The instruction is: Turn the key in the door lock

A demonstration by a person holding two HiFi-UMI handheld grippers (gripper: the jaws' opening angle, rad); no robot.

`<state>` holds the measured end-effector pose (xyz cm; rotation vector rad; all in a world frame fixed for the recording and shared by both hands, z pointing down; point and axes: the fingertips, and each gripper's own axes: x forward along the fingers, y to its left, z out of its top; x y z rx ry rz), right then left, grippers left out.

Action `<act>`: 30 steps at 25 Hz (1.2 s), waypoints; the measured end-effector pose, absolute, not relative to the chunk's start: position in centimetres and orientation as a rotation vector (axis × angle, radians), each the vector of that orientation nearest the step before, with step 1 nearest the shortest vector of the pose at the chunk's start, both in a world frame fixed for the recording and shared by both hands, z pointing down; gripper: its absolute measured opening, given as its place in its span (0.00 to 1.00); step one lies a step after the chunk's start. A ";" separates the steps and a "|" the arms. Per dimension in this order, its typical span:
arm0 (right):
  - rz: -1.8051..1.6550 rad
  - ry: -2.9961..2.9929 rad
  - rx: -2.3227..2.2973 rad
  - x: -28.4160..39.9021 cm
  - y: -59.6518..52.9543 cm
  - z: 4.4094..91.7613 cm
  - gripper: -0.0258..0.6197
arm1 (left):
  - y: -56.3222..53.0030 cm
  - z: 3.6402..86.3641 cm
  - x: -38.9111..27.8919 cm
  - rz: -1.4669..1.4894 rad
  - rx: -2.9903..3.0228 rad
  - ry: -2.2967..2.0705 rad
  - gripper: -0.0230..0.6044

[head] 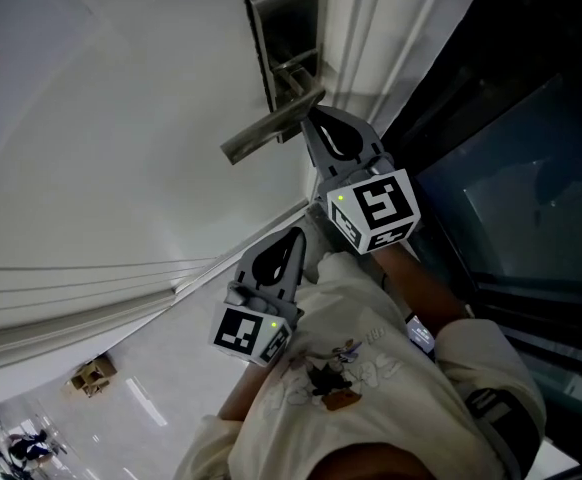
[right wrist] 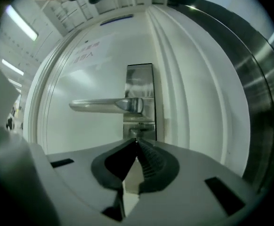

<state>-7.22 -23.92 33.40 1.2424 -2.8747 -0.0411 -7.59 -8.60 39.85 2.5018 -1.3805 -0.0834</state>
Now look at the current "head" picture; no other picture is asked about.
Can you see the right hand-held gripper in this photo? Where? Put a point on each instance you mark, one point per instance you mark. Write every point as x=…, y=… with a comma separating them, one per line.
x=381, y=208

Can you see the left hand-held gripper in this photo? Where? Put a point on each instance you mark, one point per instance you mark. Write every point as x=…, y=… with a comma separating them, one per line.
x=243, y=333

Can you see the person's right forearm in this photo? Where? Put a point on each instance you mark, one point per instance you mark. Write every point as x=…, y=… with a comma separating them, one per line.
x=421, y=288

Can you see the person's left forearm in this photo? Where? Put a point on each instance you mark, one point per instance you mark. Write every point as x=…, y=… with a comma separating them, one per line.
x=243, y=393

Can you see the white door with red sign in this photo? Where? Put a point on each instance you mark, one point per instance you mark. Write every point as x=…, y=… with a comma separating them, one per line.
x=363, y=43

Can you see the cream printed shirt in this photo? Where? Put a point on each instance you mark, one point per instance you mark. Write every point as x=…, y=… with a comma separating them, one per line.
x=381, y=383

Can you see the small lit screen device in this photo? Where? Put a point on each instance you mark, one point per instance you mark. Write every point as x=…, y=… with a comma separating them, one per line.
x=421, y=335

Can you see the small cardboard box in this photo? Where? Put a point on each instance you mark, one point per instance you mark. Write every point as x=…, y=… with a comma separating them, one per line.
x=93, y=375

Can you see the dark glass window wall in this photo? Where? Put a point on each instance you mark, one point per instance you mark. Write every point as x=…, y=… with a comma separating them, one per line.
x=531, y=168

